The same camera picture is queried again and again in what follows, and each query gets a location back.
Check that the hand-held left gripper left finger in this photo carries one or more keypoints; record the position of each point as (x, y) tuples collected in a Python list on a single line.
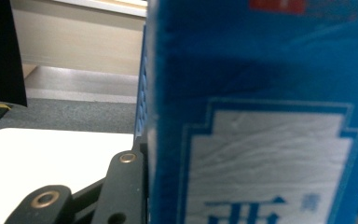
[(124, 193)]

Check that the blue book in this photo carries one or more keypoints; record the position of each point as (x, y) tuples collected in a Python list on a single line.
[(254, 93)]

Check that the black curtain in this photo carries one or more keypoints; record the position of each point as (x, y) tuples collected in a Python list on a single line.
[(0, 46)]

